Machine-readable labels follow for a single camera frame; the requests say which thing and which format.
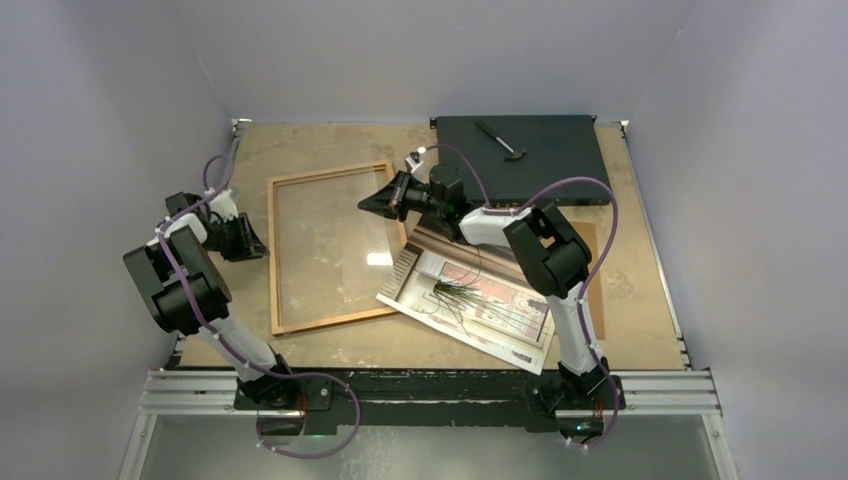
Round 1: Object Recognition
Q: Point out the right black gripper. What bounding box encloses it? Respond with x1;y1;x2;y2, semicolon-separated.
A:
359;169;446;223

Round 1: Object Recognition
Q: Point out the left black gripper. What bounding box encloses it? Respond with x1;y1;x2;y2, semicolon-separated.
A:
203;213;269;262

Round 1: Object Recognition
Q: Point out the brown wooden picture frame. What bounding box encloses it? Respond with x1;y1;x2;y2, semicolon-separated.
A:
266;159;409;337

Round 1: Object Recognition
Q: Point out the glossy plant photo print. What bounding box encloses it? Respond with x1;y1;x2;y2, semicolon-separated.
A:
377;227;554;374

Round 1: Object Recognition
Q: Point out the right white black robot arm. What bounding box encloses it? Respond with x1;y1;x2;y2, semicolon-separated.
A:
357;165;618;407

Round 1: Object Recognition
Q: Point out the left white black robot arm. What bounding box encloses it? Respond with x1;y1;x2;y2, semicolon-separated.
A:
123;192;299;409

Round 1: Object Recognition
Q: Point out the dark flat equipment case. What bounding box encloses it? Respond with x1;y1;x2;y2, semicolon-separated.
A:
430;114;611;208

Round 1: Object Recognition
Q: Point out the brown cardboard backing board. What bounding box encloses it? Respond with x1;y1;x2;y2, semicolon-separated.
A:
463;213;607;340

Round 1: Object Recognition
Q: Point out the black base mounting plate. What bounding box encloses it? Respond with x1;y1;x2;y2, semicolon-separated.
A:
233;367;626;437

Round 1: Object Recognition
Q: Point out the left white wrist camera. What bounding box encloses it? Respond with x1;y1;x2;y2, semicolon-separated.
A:
204;188;239;223

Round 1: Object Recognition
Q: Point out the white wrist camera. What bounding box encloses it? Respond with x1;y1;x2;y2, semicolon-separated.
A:
404;147;428;175
204;188;239;223

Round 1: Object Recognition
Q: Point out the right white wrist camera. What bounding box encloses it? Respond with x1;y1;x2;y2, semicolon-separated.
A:
404;147;428;175

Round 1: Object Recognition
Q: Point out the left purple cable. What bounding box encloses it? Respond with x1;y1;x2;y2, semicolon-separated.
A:
156;154;363;461

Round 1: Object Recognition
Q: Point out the purple cable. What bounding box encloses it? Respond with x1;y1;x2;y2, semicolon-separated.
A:
156;154;363;461
418;144;625;452

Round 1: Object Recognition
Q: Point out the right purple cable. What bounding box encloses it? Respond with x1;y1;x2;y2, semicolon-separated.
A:
418;144;625;452

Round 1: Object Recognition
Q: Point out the small black handled hammer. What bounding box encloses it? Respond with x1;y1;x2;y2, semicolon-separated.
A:
475;120;527;162

